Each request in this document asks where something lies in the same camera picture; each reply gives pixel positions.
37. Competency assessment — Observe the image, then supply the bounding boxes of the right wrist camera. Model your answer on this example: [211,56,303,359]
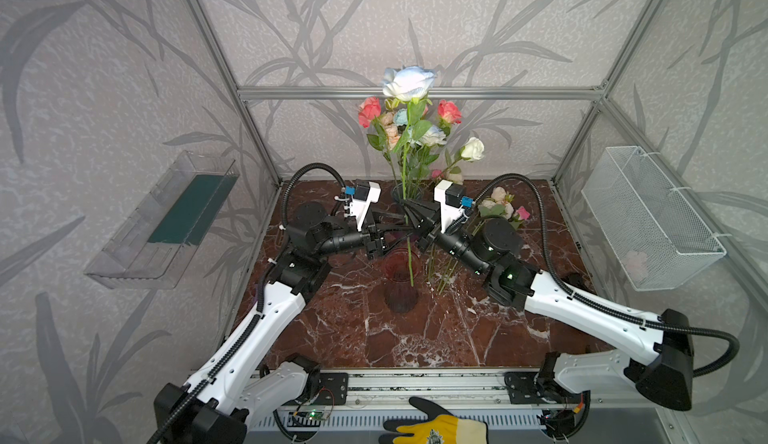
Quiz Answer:
[433,180,474,234]

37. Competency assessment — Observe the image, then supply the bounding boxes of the yellow black work glove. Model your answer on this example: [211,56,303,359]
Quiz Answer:
[378,397,488,444]

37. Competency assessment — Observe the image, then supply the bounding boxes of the cream white rose stem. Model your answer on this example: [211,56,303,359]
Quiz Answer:
[430,137,485,185]

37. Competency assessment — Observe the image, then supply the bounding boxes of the light blue flower stem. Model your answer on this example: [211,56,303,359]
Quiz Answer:
[393,109,409,128]

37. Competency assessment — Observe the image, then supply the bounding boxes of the purple glass vase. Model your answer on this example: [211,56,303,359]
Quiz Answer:
[391,182,422,205]

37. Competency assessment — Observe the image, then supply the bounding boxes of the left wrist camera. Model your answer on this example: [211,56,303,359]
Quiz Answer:
[344,181,381,232]

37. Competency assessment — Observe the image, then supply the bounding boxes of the peach flower stem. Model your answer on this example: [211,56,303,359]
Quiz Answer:
[379,112,400,151]

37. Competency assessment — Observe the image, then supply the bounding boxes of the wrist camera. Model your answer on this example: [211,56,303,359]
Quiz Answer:
[344,181,381,232]
[433,180,474,234]

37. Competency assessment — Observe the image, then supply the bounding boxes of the coral pink rose stem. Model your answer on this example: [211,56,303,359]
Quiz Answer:
[437,100,463,137]

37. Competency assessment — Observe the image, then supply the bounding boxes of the white blue rose stem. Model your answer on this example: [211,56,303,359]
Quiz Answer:
[416,125,447,166]
[381,64,438,288]

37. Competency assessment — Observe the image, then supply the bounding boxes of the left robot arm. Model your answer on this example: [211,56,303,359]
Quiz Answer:
[149,163,399,443]

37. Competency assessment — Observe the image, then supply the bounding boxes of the white wire basket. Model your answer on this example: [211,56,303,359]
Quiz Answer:
[582,146,727,292]

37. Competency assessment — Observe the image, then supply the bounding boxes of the pile of artificial flowers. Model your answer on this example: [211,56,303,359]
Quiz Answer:
[424,173,532,305]

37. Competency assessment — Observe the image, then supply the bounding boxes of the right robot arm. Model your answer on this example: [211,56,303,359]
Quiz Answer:
[401,181,740,411]

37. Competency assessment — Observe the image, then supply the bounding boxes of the red pink rose stem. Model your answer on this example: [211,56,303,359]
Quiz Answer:
[358,97,400,183]

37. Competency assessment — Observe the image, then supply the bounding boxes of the red glass vase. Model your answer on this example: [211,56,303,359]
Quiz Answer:
[382,248,419,314]

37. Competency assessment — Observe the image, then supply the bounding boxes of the clear plastic wall tray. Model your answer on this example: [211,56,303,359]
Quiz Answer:
[84,151,240,290]

